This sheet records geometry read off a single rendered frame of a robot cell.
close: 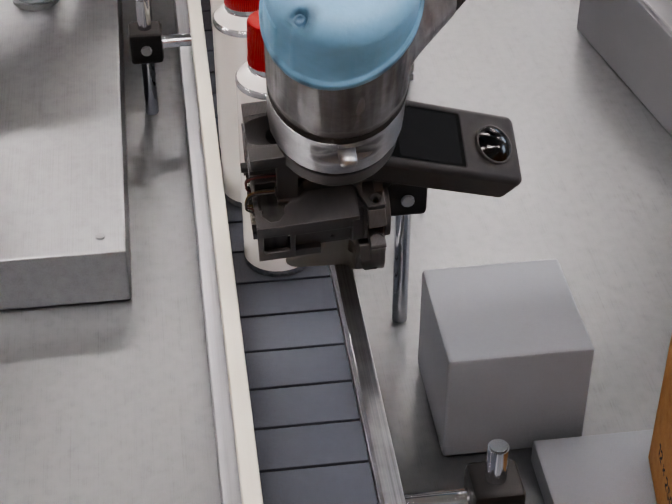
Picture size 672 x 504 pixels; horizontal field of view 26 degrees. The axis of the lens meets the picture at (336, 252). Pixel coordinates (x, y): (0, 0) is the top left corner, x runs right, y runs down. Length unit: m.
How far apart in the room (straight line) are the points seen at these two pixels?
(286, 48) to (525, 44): 0.82
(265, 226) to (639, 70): 0.63
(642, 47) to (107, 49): 0.50
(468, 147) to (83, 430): 0.36
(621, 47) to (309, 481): 0.65
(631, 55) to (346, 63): 0.76
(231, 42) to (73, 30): 0.37
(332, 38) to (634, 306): 0.56
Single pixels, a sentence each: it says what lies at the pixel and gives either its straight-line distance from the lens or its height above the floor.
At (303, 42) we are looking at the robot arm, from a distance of 0.67.
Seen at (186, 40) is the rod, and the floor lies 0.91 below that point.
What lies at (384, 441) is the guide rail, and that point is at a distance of 0.85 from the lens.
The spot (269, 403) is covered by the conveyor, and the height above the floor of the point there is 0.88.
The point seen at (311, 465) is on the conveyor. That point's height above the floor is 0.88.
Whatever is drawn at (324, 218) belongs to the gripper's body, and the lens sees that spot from 0.85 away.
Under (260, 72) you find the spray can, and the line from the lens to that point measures 1.00.
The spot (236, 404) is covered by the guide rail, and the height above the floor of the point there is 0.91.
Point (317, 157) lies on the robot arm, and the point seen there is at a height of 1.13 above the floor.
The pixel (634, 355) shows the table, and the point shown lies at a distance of 1.12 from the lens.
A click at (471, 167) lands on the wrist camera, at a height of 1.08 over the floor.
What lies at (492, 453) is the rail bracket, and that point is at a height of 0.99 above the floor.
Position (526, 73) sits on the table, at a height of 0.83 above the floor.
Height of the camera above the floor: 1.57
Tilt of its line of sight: 38 degrees down
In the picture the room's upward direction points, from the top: straight up
